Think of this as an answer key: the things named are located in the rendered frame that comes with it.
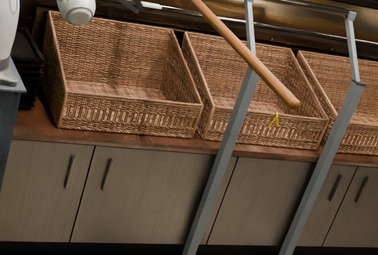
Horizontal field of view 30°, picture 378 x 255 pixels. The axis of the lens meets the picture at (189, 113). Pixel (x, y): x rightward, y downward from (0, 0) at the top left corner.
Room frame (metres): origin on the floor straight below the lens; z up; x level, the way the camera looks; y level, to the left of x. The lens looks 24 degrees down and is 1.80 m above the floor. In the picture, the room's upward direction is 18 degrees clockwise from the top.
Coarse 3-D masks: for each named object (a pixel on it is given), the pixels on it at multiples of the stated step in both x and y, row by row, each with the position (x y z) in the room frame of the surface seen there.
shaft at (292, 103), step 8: (192, 0) 2.21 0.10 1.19; (200, 0) 2.20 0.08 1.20; (200, 8) 2.15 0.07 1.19; (208, 8) 2.14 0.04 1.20; (208, 16) 2.09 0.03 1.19; (216, 16) 2.08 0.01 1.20; (216, 24) 2.04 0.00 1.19; (224, 32) 1.98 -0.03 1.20; (232, 40) 1.93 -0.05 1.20; (240, 48) 1.88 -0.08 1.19; (248, 56) 1.84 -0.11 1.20; (248, 64) 1.83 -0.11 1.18; (256, 64) 1.79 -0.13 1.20; (256, 72) 1.78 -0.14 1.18; (264, 72) 1.75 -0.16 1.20; (264, 80) 1.73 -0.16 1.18; (272, 80) 1.71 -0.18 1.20; (272, 88) 1.69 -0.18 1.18; (280, 88) 1.67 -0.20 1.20; (280, 96) 1.65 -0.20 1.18; (288, 96) 1.63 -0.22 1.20; (288, 104) 1.62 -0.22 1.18; (296, 104) 1.61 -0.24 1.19
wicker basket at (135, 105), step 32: (64, 32) 2.67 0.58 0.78; (96, 32) 2.73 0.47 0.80; (128, 32) 2.81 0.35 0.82; (160, 32) 2.88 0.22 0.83; (64, 64) 2.65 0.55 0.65; (128, 64) 2.79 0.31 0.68; (160, 64) 2.86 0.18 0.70; (64, 96) 2.25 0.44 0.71; (96, 96) 2.30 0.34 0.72; (128, 96) 2.70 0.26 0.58; (160, 96) 2.79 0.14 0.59; (192, 96) 2.58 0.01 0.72; (64, 128) 2.26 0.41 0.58; (96, 128) 2.31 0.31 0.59; (128, 128) 2.37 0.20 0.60; (160, 128) 2.44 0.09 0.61; (192, 128) 2.50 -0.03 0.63
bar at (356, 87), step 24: (264, 0) 2.69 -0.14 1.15; (288, 0) 2.74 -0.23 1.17; (240, 96) 2.47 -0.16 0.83; (360, 96) 2.69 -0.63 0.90; (240, 120) 2.46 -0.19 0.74; (336, 120) 2.70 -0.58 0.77; (336, 144) 2.68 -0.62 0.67; (216, 168) 2.46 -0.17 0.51; (216, 192) 2.46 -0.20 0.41; (312, 192) 2.67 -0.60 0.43; (192, 240) 2.45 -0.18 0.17; (288, 240) 2.68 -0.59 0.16
